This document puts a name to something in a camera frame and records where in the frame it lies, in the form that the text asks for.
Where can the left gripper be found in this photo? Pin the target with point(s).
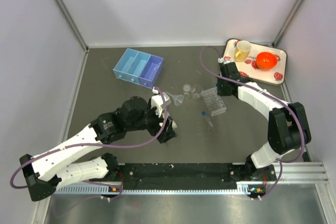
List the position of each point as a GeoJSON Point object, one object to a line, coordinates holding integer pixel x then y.
{"type": "Point", "coordinates": [166, 135]}

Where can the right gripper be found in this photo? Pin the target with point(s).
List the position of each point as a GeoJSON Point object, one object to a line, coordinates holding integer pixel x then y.
{"type": "Point", "coordinates": [219, 91]}

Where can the clear test tube rack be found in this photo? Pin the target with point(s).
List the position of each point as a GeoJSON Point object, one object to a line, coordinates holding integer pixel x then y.
{"type": "Point", "coordinates": [213, 101]}

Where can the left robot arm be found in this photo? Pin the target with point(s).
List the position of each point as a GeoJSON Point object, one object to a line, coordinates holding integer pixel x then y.
{"type": "Point", "coordinates": [50, 171]}

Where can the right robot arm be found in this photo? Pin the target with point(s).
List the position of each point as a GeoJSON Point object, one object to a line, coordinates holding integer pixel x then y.
{"type": "Point", "coordinates": [288, 127]}

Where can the clear glass beaker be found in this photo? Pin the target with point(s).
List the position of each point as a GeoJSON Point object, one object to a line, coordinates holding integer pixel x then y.
{"type": "Point", "coordinates": [196, 91]}

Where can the clear plastic funnel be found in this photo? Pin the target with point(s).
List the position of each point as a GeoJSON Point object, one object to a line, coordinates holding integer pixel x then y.
{"type": "Point", "coordinates": [177, 99]}

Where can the strawberry pattern tray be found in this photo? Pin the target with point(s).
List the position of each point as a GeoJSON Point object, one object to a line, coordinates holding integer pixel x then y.
{"type": "Point", "coordinates": [249, 67]}

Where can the yellow mug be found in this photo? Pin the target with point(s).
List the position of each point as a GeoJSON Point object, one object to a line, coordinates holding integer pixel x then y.
{"type": "Point", "coordinates": [242, 50]}

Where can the orange bowl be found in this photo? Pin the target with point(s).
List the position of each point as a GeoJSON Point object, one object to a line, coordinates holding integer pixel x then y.
{"type": "Point", "coordinates": [266, 60]}

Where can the blue three-drawer organizer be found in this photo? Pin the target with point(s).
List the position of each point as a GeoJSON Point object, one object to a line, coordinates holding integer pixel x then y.
{"type": "Point", "coordinates": [139, 68]}

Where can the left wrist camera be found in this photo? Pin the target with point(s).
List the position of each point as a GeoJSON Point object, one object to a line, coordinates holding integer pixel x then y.
{"type": "Point", "coordinates": [157, 101]}

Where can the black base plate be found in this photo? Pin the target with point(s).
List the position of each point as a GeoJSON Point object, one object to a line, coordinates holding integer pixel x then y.
{"type": "Point", "coordinates": [186, 176]}

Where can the white cable duct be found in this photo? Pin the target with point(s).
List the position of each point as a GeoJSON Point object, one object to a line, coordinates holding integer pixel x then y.
{"type": "Point", "coordinates": [89, 189]}

